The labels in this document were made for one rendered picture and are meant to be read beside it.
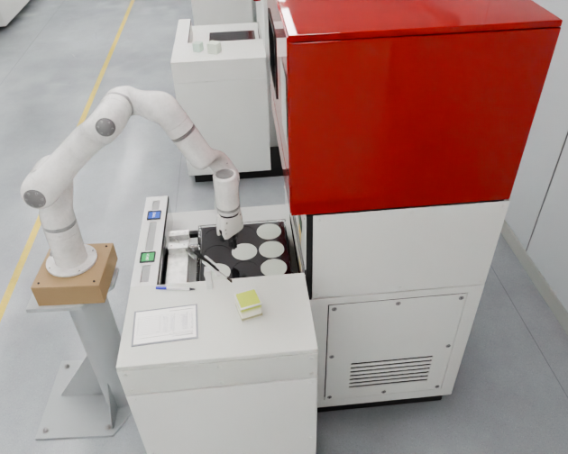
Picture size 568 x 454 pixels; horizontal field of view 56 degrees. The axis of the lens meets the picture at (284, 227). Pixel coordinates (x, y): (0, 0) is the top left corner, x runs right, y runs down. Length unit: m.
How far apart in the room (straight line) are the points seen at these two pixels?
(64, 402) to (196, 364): 1.33
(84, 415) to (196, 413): 1.03
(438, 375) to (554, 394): 0.67
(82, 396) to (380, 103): 2.07
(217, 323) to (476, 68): 1.10
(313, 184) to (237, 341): 0.55
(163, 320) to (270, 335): 0.36
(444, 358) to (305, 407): 0.79
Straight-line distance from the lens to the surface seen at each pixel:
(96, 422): 2.82
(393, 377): 2.52
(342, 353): 2.30
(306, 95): 1.53
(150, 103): 1.72
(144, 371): 1.74
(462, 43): 1.59
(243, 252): 2.11
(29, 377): 3.13
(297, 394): 1.87
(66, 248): 2.11
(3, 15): 8.15
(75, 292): 2.13
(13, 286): 3.67
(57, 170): 1.90
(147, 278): 1.99
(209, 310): 1.82
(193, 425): 1.99
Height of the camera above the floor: 2.30
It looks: 39 degrees down
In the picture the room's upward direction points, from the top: 2 degrees counter-clockwise
